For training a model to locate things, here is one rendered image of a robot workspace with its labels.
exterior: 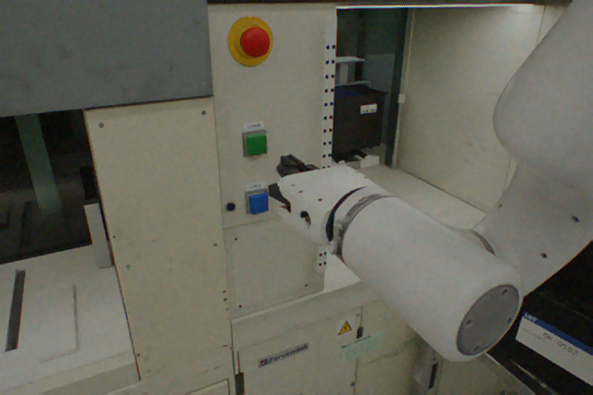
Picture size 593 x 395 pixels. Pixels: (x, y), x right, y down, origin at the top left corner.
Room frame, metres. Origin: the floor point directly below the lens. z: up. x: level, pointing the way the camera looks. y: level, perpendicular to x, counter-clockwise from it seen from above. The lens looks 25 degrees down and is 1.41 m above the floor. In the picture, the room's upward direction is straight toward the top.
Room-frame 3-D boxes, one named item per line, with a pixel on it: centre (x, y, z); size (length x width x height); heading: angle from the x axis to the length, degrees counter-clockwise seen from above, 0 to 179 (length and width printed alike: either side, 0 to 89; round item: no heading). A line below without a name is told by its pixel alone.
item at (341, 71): (1.43, -0.16, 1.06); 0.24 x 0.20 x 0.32; 116
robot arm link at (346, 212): (0.37, -0.08, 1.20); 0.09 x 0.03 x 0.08; 116
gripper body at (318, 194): (0.43, -0.05, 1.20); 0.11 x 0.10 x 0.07; 26
